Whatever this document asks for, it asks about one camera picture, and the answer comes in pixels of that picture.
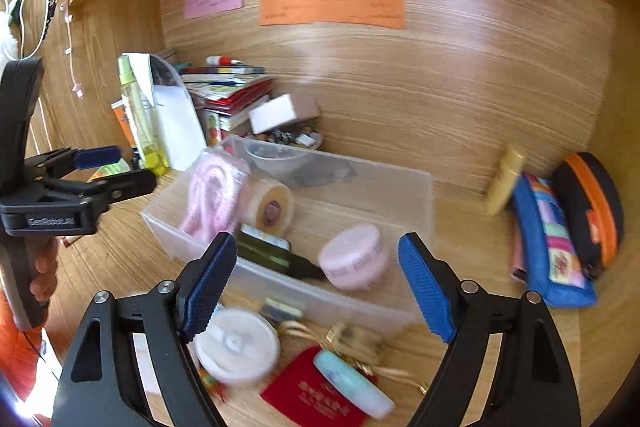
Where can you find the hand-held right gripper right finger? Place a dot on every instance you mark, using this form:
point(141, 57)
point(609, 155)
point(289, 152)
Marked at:
point(427, 289)

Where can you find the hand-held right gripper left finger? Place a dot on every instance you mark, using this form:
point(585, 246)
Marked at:
point(210, 289)

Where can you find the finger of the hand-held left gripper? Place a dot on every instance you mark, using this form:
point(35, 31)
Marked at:
point(127, 186)
point(97, 157)

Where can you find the wooden desktop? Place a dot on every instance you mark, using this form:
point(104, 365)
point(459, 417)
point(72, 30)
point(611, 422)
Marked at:
point(470, 232)

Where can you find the person's left hand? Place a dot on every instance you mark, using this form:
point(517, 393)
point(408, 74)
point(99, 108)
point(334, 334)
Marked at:
point(44, 269)

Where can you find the orange carton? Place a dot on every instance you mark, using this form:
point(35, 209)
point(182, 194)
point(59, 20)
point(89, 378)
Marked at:
point(122, 124)

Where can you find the yellow spray bottle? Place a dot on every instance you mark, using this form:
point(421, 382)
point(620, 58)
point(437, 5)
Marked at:
point(142, 127)

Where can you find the white round lidded container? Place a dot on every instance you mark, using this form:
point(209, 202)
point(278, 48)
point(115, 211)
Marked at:
point(237, 347)

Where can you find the dark green bottle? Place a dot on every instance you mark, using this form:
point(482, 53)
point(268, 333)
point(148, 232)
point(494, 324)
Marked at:
point(270, 254)

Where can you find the small dark block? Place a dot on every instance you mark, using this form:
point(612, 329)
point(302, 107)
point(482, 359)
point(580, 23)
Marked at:
point(282, 308)

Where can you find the white paper bag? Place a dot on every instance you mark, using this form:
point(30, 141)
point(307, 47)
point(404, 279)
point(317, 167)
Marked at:
point(177, 127)

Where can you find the pink round jar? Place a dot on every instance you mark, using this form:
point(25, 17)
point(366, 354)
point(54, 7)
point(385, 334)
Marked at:
point(352, 257)

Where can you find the gold tassel ornament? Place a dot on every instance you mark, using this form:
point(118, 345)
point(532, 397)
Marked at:
point(355, 339)

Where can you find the colourful candy wrappers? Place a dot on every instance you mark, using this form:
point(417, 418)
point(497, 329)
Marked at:
point(212, 384)

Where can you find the beige tape roll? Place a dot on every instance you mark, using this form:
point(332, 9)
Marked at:
point(270, 207)

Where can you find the clear plastic storage box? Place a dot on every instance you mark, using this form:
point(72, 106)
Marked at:
point(385, 187)

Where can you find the light blue tube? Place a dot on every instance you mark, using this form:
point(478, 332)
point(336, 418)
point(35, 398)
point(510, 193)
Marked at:
point(350, 382)

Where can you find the blue patchwork pouch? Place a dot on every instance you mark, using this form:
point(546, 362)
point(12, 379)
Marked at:
point(547, 237)

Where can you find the yellow tube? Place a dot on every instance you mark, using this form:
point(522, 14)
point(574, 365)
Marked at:
point(505, 179)

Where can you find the stack of books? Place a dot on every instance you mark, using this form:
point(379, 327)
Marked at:
point(230, 94)

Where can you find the red envelope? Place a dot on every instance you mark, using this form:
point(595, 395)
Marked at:
point(300, 394)

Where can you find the orange garment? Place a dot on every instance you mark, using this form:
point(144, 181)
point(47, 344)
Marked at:
point(17, 357)

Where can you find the clear plastic bowl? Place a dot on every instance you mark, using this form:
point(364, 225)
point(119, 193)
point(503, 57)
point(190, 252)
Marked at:
point(277, 157)

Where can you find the white glue stick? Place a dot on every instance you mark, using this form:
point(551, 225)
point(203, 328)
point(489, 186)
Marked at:
point(225, 61)

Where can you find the white cardboard box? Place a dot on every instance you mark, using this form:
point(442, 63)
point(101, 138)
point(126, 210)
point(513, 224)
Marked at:
point(280, 112)

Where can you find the pile of small trinkets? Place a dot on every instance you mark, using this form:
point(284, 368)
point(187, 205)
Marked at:
point(292, 138)

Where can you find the black and orange pouch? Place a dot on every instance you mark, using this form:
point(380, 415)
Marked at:
point(595, 202)

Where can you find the orange paper note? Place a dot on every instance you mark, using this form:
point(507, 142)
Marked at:
point(332, 4)

